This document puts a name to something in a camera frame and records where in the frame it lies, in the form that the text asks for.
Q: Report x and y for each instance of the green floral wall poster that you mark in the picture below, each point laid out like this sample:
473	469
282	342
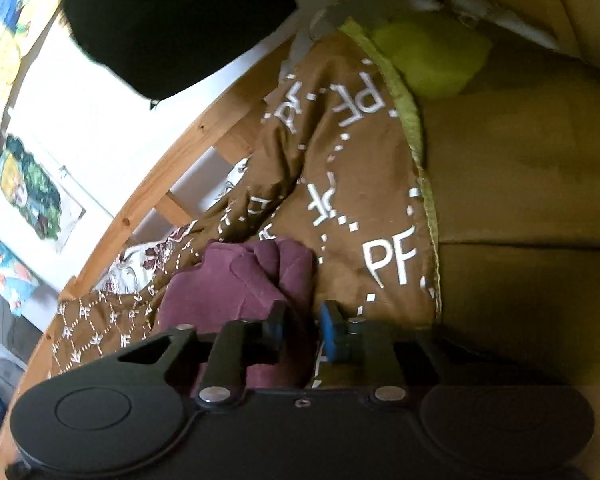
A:
30	195

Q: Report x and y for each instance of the blue yellow wall poster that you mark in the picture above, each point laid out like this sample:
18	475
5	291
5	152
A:
10	35

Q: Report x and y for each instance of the brown printed blanket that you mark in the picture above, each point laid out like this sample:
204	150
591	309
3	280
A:
380	185

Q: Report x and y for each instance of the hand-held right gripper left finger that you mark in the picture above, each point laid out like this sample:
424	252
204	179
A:
278	332

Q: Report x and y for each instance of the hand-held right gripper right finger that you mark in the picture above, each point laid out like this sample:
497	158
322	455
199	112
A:
330	332

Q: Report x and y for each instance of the blue orange wall poster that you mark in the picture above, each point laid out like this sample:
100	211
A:
10	275

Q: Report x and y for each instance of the maroon garment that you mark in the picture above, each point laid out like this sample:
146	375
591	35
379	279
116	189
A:
240	280

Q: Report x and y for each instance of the dark cloth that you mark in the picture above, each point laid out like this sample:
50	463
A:
170	25

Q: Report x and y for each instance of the yellow-green cloth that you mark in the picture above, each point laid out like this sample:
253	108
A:
430	60

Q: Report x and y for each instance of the white cloth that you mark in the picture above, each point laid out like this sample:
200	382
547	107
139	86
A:
495	17

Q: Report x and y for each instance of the tan bed cover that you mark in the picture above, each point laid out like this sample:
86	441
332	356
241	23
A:
520	185

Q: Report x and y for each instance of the wooden bed frame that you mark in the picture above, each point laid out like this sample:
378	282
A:
145	210

